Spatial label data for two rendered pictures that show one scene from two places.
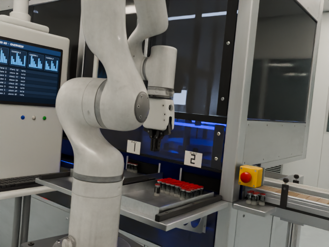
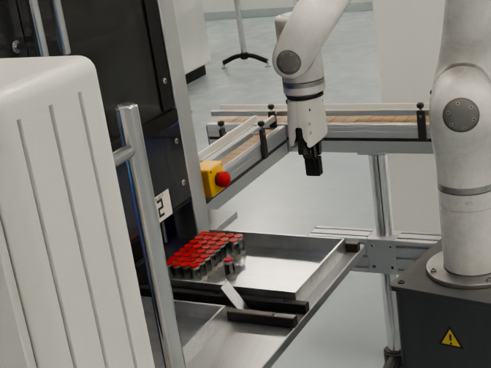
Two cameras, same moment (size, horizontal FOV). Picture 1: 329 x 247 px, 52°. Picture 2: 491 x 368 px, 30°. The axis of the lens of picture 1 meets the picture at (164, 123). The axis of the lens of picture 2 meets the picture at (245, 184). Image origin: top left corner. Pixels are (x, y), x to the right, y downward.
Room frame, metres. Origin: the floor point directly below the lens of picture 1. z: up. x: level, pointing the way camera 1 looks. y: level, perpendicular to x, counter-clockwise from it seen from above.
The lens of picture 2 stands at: (1.48, 1.78, 1.70)
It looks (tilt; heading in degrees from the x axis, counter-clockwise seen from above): 19 degrees down; 262
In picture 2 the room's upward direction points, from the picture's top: 8 degrees counter-clockwise
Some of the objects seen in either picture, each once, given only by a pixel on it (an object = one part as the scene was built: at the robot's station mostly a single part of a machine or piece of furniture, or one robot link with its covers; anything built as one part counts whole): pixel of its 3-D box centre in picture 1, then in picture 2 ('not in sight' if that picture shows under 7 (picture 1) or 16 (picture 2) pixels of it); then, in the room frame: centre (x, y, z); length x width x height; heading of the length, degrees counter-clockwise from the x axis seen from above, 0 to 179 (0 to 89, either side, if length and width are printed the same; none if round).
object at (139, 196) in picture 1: (160, 195); (249, 265); (1.26, -0.01, 0.90); 0.34 x 0.26 x 0.04; 142
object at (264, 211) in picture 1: (255, 207); (202, 222); (1.31, -0.39, 0.87); 0.14 x 0.13 x 0.02; 143
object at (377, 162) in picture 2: not in sight; (386, 261); (0.72, -0.80, 0.46); 0.09 x 0.09 x 0.77; 53
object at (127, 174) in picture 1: (118, 174); (117, 336); (1.55, 0.19, 0.90); 0.34 x 0.26 x 0.04; 143
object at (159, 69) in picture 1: (161, 67); (298, 46); (1.10, 0.03, 1.35); 0.09 x 0.08 x 0.13; 66
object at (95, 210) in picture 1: (95, 214); (470, 227); (0.82, 0.15, 0.95); 0.19 x 0.19 x 0.18
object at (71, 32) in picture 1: (53, 50); not in sight; (2.08, 0.71, 1.51); 0.49 x 0.01 x 0.59; 53
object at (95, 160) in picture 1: (91, 126); (464, 132); (0.83, 0.18, 1.16); 0.19 x 0.12 x 0.24; 66
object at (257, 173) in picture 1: (251, 176); (205, 178); (1.29, -0.35, 1.00); 0.08 x 0.07 x 0.07; 143
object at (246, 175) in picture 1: (246, 177); (221, 179); (1.25, -0.32, 0.99); 0.04 x 0.04 x 0.04; 53
